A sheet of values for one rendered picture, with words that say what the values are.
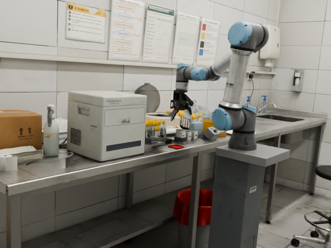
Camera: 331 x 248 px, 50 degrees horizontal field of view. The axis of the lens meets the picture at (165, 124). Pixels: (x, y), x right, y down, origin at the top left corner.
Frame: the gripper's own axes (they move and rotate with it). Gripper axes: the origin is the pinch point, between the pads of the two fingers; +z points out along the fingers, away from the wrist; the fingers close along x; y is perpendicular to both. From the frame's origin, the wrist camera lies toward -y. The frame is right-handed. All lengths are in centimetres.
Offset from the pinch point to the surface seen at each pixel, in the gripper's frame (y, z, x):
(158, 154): 31.8, 12.0, 11.3
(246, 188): 4, 26, 49
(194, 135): -11.9, 8.6, 1.4
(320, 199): -228, 100, 20
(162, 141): 22.1, 7.9, 5.0
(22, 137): 85, 4, -26
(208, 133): -19.4, 7.2, 6.9
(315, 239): -105, 90, 55
